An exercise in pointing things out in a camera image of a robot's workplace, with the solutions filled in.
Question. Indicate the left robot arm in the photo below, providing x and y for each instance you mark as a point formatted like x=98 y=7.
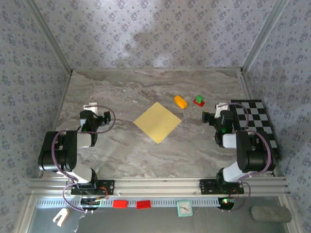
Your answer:
x=60 y=150

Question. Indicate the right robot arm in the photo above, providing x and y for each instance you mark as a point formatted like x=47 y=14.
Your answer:
x=255 y=155

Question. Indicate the teal square clock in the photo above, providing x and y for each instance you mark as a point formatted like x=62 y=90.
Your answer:
x=184 y=208

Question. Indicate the red toy brick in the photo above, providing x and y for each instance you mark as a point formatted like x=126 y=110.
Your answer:
x=200 y=104

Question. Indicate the green toy brick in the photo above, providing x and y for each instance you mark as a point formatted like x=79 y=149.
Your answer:
x=199 y=98

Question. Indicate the orange toy brick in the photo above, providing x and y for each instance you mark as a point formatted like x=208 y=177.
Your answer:
x=180 y=102

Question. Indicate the black grey checkerboard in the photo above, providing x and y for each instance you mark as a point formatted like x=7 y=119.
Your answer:
x=257 y=111

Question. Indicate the black controller board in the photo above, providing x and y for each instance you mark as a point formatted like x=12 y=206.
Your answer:
x=226 y=203
x=90 y=203

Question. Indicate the red rectangular block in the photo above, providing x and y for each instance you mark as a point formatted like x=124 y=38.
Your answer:
x=143 y=204
x=120 y=204

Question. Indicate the white wooden notched piece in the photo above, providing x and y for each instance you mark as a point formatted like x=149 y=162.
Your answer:
x=63 y=213

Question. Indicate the white tape scrap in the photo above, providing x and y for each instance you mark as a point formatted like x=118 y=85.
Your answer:
x=78 y=223

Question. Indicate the grey stone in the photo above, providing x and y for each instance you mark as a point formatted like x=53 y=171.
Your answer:
x=271 y=214

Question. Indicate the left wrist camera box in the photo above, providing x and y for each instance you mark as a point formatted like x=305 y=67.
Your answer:
x=91 y=108

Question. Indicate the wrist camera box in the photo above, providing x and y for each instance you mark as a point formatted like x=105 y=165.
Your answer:
x=219 y=109
x=91 y=108

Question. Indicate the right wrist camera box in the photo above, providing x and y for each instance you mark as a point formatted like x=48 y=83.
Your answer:
x=219 y=109

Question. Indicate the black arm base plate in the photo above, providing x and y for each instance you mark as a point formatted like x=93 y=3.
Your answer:
x=109 y=187
x=206 y=187

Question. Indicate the aluminium rail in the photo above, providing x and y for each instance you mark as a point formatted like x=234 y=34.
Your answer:
x=155 y=187

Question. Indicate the aluminium frame post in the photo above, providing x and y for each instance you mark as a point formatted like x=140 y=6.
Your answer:
x=48 y=36
x=263 y=36

